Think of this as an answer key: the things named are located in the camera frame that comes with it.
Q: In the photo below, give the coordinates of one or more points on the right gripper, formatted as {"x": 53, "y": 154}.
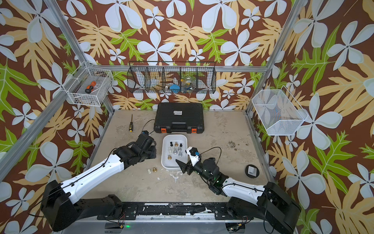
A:
{"x": 186, "y": 167}

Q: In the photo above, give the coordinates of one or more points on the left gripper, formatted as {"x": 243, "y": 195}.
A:
{"x": 154, "y": 149}

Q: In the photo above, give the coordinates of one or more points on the white storage box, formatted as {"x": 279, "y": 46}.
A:
{"x": 174, "y": 148}

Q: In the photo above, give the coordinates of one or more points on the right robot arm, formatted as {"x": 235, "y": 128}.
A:
{"x": 267, "y": 202}

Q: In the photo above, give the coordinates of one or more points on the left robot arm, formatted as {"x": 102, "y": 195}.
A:
{"x": 63, "y": 203}

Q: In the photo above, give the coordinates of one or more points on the yellow black screwdriver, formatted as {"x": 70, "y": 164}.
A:
{"x": 131, "y": 124}

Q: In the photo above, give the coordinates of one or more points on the black tool case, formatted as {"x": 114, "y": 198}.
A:
{"x": 179, "y": 117}

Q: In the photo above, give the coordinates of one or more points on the black round puck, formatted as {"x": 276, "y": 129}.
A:
{"x": 252, "y": 171}

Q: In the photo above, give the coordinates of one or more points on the blue object in basket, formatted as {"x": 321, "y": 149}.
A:
{"x": 175, "y": 88}

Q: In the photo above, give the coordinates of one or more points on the clear bottle in basket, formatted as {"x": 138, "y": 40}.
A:
{"x": 188, "y": 85}

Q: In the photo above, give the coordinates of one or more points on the orange black tool in basket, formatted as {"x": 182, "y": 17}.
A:
{"x": 90, "y": 88}

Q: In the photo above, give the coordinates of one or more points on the white mesh basket right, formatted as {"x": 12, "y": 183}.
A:
{"x": 279, "y": 111}

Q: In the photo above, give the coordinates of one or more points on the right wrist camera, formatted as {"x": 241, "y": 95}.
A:
{"x": 194, "y": 155}

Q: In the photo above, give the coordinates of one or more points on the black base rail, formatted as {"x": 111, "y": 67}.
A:
{"x": 218, "y": 210}

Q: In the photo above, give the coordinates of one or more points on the black wire basket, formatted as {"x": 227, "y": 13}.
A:
{"x": 160, "y": 76}

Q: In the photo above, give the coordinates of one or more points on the white wire basket left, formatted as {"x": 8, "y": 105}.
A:
{"x": 81, "y": 78}

